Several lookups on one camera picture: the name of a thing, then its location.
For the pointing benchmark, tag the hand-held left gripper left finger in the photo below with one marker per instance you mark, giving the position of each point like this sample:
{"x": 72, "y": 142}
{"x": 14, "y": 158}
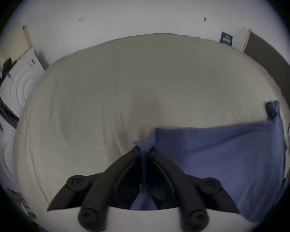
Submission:
{"x": 104, "y": 180}

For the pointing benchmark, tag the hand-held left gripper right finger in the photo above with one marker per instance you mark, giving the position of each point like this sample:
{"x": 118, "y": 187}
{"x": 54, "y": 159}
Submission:
{"x": 183, "y": 187}

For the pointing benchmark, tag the dark padded headboard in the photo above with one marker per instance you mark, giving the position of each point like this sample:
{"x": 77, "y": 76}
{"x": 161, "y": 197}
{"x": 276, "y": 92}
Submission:
{"x": 278, "y": 64}

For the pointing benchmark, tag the small dark wall plate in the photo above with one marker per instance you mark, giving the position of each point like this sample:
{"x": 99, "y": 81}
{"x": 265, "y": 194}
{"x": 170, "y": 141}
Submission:
{"x": 226, "y": 38}

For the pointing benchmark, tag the dark blue shirt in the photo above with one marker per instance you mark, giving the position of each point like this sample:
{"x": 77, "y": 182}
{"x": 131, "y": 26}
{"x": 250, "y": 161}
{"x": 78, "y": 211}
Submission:
{"x": 222, "y": 158}

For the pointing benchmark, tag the white washing machine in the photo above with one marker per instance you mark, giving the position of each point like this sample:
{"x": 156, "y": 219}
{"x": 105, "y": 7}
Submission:
{"x": 20, "y": 83}

